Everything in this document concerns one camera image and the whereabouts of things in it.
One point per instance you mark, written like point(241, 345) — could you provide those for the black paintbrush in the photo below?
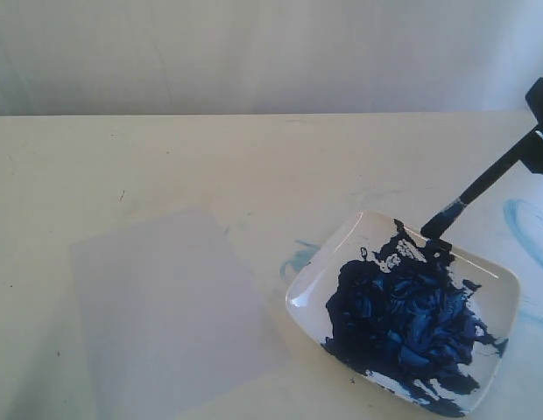
point(442, 221)

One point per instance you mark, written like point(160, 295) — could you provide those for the white square paint plate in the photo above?
point(422, 319)

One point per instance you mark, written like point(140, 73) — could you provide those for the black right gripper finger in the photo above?
point(534, 100)
point(531, 151)

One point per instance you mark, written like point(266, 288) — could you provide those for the white paper sheet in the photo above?
point(170, 316)

